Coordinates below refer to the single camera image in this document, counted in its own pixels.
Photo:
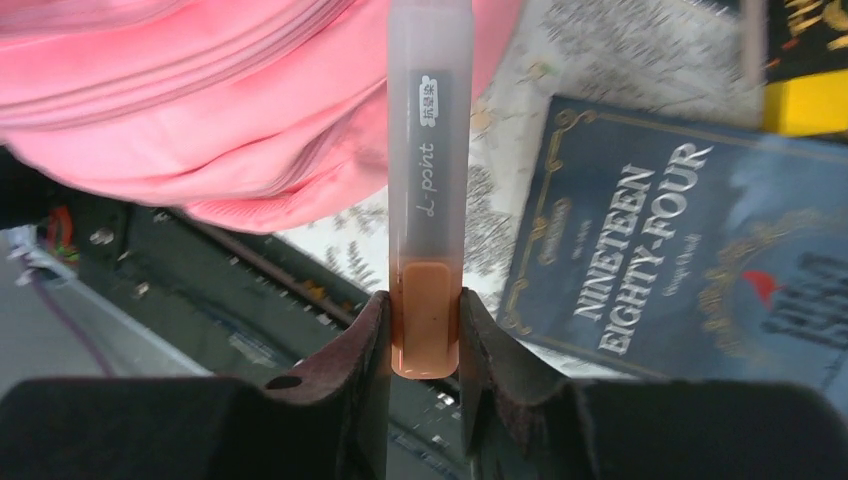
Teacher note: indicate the pink student backpack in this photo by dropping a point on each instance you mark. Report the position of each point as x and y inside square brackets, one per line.
[256, 116]

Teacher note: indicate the orange highlighter marker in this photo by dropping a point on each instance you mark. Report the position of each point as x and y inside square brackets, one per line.
[429, 79]

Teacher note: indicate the yellow wooden block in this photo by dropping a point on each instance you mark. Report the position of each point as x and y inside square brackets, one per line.
[807, 105]

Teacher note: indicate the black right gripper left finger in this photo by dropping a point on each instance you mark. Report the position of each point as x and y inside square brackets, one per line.
[326, 418]

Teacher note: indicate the floral table mat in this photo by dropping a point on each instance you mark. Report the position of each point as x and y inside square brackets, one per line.
[675, 58]

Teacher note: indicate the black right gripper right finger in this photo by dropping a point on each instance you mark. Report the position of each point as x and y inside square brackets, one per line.
[523, 419]

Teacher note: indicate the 169-Storey Treehouse book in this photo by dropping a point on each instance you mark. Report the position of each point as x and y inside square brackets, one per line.
[805, 37]

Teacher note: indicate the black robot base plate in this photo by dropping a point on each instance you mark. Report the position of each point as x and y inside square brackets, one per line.
[241, 306]

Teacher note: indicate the Nineteen Eighty-Four blue book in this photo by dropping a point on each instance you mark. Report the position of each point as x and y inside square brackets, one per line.
[662, 248]

